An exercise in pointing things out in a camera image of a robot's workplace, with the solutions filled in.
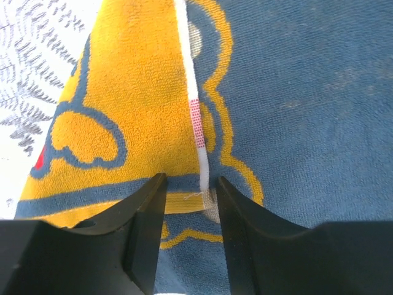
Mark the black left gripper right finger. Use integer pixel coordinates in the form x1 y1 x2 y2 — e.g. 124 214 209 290
217 177 392 294

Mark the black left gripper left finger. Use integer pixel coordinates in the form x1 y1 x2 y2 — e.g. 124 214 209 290
1 174 167 294

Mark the blue yellow cloth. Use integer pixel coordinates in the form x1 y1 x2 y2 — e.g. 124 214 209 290
15 1 392 294

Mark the floral patterned table mat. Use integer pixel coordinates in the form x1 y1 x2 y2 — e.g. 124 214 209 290
1 0 101 219

